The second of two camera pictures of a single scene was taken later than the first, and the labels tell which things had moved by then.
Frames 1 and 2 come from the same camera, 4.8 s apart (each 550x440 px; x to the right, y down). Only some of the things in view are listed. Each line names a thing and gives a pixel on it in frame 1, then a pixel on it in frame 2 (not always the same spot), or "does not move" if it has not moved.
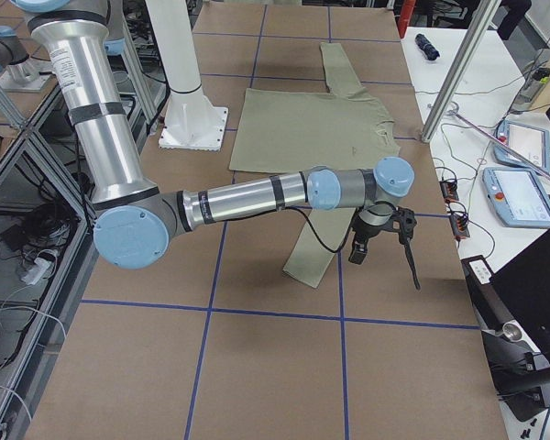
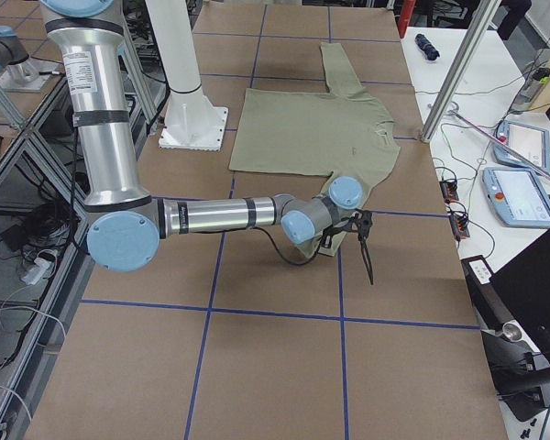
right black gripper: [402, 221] → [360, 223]
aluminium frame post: [483, 18] does not move
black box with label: [490, 305] does not move
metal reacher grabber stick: [454, 108] does not move
